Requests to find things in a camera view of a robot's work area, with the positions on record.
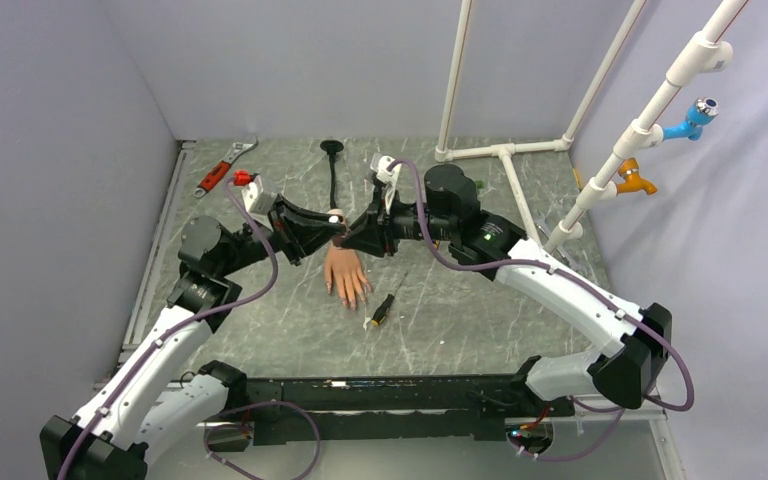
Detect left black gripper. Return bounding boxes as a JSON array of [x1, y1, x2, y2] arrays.
[[218, 194, 346, 277]]

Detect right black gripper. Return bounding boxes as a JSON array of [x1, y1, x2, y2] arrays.
[[341, 184, 456, 256]]

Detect glitter nail polish bottle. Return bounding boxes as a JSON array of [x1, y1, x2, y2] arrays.
[[327, 208, 349, 248]]

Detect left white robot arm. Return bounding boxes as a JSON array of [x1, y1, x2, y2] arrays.
[[40, 194, 345, 479]]

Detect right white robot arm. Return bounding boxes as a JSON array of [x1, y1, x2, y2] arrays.
[[342, 157, 672, 415]]

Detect mannequin practice hand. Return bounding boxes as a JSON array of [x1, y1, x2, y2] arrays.
[[323, 242, 372, 310]]

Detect near black yellow screwdriver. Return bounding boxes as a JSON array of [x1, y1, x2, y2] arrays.
[[368, 272, 409, 326]]

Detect black hand stand stem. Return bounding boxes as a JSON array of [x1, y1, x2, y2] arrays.
[[319, 139, 344, 209]]

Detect red adjustable wrench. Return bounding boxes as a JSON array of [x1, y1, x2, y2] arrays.
[[193, 135, 259, 199]]

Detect silver open-end wrench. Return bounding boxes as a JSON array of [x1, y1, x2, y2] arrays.
[[534, 214, 585, 275]]

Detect orange faucet valve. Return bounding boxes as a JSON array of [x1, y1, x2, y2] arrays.
[[616, 157, 657, 195]]

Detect blue faucet valve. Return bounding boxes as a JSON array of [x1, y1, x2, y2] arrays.
[[662, 97, 719, 141]]

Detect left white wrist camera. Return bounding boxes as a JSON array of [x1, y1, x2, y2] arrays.
[[231, 170, 278, 217]]

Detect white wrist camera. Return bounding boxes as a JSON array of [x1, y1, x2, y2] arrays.
[[231, 170, 278, 217], [369, 153, 401, 212]]

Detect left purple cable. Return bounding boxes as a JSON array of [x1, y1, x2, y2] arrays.
[[55, 173, 324, 480]]

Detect purple cable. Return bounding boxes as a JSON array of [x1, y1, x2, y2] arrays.
[[55, 173, 324, 480], [387, 157, 697, 464]]

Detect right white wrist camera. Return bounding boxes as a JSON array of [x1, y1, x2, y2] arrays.
[[369, 153, 401, 212]]

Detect black base frame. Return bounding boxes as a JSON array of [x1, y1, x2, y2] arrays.
[[209, 373, 575, 447]]

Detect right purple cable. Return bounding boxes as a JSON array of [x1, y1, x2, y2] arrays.
[[387, 157, 697, 464]]

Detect white pvc pipe frame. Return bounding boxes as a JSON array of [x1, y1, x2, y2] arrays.
[[433, 1, 752, 252]]

